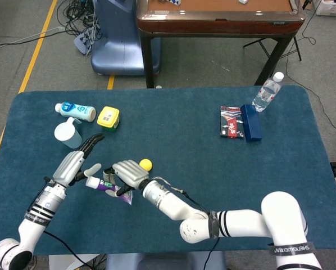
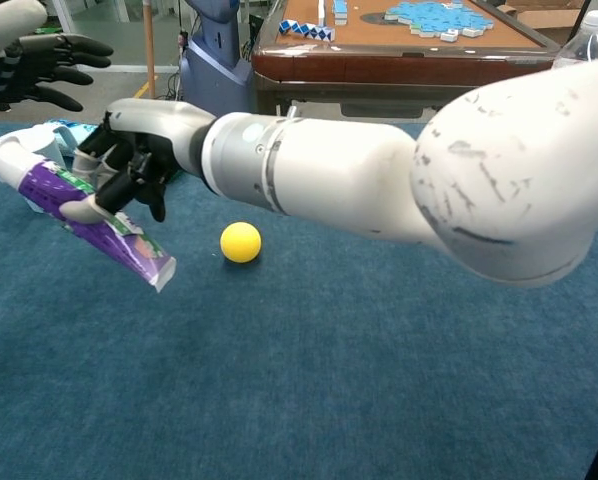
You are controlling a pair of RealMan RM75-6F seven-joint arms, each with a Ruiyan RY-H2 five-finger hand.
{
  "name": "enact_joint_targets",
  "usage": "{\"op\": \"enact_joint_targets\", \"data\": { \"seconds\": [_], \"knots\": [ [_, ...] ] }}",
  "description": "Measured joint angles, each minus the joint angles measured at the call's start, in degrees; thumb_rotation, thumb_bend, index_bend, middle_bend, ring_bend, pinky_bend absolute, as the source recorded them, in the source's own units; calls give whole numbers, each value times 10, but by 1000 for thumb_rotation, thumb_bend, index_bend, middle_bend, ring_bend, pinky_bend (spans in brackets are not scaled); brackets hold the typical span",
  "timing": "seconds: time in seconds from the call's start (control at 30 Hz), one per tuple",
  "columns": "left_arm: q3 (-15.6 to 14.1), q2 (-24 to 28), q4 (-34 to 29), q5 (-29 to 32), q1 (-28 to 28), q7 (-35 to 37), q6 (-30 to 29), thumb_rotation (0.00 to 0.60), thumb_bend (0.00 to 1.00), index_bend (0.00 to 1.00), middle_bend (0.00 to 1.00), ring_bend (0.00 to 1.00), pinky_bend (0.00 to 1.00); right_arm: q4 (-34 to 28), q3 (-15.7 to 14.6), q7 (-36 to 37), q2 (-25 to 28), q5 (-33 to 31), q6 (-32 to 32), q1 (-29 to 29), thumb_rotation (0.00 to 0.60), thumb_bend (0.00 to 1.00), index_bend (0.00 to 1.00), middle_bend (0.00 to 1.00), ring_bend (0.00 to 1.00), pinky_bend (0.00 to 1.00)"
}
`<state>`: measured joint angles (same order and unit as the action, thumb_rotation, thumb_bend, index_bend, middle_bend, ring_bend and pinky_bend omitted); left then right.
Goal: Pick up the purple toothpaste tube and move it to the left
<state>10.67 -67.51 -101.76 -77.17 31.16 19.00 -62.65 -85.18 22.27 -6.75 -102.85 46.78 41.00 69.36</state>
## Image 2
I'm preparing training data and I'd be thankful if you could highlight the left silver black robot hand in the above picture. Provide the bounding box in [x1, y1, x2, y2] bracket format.
[0, 0, 115, 114]

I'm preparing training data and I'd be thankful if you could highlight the blue table cloth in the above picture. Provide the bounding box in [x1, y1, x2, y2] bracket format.
[0, 121, 598, 480]

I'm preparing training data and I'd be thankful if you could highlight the yellow ball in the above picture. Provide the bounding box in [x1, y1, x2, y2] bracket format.
[219, 222, 263, 264]

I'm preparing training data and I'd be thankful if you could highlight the blue mahjong tile pile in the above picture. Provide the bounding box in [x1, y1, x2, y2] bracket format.
[361, 0, 493, 44]

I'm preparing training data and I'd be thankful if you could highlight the cardboard box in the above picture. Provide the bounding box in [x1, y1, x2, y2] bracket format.
[496, 0, 588, 46]

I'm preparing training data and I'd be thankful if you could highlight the wooden pole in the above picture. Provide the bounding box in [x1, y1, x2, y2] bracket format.
[143, 0, 159, 100]

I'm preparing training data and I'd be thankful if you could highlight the clear water bottle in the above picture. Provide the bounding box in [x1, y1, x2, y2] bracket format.
[551, 9, 598, 71]

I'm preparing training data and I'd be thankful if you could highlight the blue machine base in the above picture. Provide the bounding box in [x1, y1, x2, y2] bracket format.
[181, 0, 256, 120]

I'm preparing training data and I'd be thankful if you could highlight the brown mahjong table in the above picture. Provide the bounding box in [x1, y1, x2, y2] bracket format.
[251, 0, 575, 124]

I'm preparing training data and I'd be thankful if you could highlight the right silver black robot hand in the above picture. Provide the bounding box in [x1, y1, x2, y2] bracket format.
[61, 98, 218, 224]

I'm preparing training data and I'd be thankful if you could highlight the purple white tube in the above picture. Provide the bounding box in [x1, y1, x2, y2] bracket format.
[0, 124, 178, 294]

